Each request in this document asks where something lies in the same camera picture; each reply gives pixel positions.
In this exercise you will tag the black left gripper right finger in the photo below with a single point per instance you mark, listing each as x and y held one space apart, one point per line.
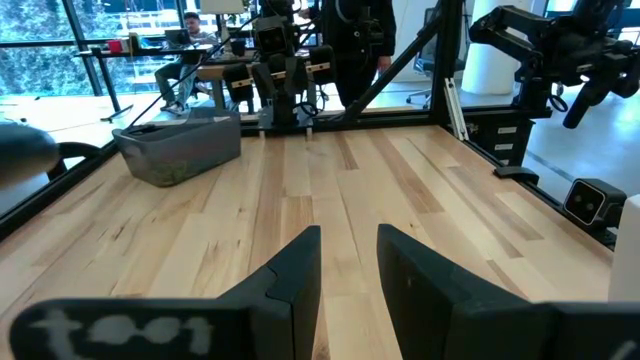
445 315

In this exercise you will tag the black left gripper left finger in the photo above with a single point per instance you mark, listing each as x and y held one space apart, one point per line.
295 305

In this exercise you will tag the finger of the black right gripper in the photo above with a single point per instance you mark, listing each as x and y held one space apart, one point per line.
322 55
235 72

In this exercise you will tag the neighbouring black robot arm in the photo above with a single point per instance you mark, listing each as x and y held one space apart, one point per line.
550 45

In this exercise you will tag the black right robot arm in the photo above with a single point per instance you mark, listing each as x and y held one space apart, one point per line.
285 112

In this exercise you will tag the grey plastic bin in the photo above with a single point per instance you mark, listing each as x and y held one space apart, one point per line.
175 150

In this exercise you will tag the wooden table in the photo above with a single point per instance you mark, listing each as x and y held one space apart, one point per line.
212 72

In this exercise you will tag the person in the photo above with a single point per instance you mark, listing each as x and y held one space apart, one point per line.
357 45
191 21

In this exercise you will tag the white lampshade floor lamp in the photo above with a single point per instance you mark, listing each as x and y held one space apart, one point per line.
222 6

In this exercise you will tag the dark laptop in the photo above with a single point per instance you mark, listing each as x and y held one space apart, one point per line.
176 37

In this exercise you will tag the grey office chair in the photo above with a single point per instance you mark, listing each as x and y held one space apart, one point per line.
427 50

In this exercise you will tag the small red box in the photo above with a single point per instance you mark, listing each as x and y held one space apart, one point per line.
116 46

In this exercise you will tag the black desk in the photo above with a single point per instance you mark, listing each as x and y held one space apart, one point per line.
108 80

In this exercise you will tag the black table edge clamp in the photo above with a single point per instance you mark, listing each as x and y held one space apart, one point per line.
515 173

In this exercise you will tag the white building column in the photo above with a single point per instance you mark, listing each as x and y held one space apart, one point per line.
492 70

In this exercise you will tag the black case white labels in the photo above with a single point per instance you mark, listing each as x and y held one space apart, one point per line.
480 135

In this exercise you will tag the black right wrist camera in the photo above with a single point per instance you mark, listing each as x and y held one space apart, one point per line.
272 40

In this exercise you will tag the silver metal bracket strip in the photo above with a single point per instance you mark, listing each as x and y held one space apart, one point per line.
456 112

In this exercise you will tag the black table-level camera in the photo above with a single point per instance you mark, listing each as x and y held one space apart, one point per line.
607 192

